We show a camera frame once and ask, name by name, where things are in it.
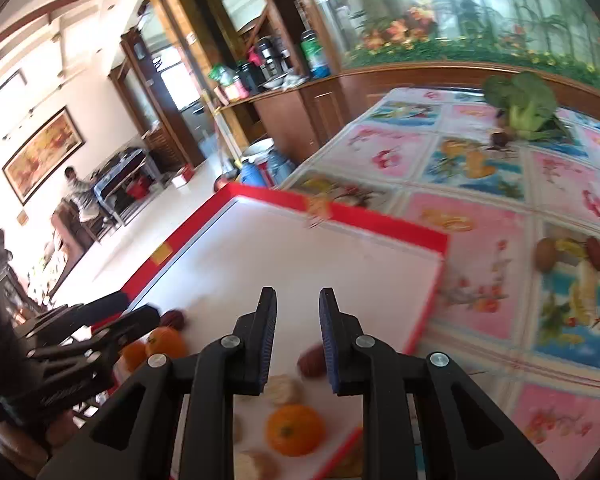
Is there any brown kiwi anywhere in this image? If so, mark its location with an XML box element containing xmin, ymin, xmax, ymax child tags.
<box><xmin>535</xmin><ymin>237</ymin><xmax>559</xmax><ymax>274</ymax></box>

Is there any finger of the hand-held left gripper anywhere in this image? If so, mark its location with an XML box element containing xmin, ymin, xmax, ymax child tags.
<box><xmin>27</xmin><ymin>305</ymin><xmax>161</xmax><ymax>379</ymax></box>
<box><xmin>15</xmin><ymin>292</ymin><xmax>131</xmax><ymax>347</ymax></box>

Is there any blue plastic jug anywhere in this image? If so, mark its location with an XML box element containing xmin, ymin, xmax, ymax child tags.
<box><xmin>240</xmin><ymin>160</ymin><xmax>270</xmax><ymax>187</ymax></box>

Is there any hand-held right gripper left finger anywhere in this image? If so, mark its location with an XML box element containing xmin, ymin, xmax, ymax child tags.
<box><xmin>37</xmin><ymin>286</ymin><xmax>278</xmax><ymax>480</ymax></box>

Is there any fruit print tablecloth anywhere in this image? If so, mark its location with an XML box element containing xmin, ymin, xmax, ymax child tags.
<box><xmin>275</xmin><ymin>87</ymin><xmax>600</xmax><ymax>466</ymax></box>

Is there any black thermos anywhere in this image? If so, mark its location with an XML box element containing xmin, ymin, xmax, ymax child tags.
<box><xmin>236</xmin><ymin>61</ymin><xmax>263</xmax><ymax>96</ymax></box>

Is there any green broccoli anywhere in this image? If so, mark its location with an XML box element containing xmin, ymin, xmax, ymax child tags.
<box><xmin>481</xmin><ymin>71</ymin><xmax>573</xmax><ymax>142</ymax></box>

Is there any yellow handled broom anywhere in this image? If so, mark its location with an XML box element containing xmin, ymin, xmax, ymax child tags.
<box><xmin>207</xmin><ymin>87</ymin><xmax>241</xmax><ymax>181</ymax></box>

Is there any person's left hand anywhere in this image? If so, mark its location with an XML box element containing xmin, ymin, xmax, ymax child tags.
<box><xmin>46</xmin><ymin>412</ymin><xmax>82</xmax><ymax>451</ymax></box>

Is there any orange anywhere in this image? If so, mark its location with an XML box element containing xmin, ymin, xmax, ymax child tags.
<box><xmin>146</xmin><ymin>326</ymin><xmax>188</xmax><ymax>361</ymax></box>
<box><xmin>121</xmin><ymin>341</ymin><xmax>149</xmax><ymax>373</ymax></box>
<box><xmin>265</xmin><ymin>404</ymin><xmax>327</xmax><ymax>457</ymax></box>

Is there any metal basin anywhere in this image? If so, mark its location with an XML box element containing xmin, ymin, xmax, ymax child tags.
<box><xmin>240</xmin><ymin>137</ymin><xmax>276</xmax><ymax>163</ymax></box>

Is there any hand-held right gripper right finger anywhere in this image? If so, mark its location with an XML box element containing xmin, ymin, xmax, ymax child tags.
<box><xmin>318</xmin><ymin>287</ymin><xmax>562</xmax><ymax>480</ymax></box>

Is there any red tray with white inside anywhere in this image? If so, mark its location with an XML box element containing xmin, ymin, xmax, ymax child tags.
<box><xmin>47</xmin><ymin>183</ymin><xmax>449</xmax><ymax>480</ymax></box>

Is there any green plastic bag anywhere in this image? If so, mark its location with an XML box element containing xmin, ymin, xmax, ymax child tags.
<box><xmin>208</xmin><ymin>64</ymin><xmax>236</xmax><ymax>88</ymax></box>

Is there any framed wall painting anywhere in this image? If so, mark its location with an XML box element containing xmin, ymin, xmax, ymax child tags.
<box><xmin>1</xmin><ymin>106</ymin><xmax>87</xmax><ymax>206</ymax></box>

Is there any wooden sideboard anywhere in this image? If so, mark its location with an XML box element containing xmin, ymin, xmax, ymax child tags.
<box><xmin>252</xmin><ymin>60</ymin><xmax>600</xmax><ymax>171</ymax></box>

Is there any dark side table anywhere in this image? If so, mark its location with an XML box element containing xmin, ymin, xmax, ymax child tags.
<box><xmin>92</xmin><ymin>146</ymin><xmax>163</xmax><ymax>226</ymax></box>

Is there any green water bottle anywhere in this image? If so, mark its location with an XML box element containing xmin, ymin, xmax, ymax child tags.
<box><xmin>300</xmin><ymin>29</ymin><xmax>329</xmax><ymax>80</ymax></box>

